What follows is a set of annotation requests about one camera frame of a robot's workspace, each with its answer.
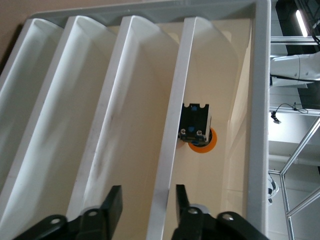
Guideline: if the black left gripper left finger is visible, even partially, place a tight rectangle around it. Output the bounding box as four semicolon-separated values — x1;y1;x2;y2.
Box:
14;184;125;240

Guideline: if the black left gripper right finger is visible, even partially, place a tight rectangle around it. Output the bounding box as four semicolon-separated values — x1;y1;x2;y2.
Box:
171;184;271;240

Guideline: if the white drawer holding button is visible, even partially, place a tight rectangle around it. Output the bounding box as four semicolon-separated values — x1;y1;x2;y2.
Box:
146;16;256;240

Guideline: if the yellow push button switch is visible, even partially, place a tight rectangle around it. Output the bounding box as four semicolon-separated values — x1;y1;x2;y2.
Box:
178;102;218;155

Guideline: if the white plastic drawer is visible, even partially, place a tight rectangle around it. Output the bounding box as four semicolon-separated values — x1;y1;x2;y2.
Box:
0;15;121;218
0;17;65;141
67;15;181;240

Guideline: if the white drawer cabinet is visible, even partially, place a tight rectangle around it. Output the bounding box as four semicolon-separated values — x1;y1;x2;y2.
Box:
0;0;273;240

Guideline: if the long ceiling light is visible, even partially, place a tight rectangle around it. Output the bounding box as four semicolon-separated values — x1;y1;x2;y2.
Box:
295;9;310;38

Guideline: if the small black camera on cable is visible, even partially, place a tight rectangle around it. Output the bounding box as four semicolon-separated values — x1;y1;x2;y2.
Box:
270;102;310;125

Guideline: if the aluminium profile frame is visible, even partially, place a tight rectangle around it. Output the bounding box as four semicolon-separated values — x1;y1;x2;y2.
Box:
268;34;320;240

